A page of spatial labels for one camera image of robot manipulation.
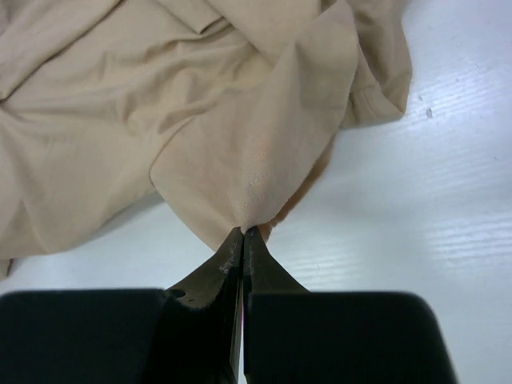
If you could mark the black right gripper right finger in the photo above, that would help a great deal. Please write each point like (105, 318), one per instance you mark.
(262, 273)

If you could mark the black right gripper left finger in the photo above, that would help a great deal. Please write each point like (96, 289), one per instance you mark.
(208, 314)

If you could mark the beige t shirt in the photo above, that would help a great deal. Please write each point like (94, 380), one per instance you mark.
(227, 109)

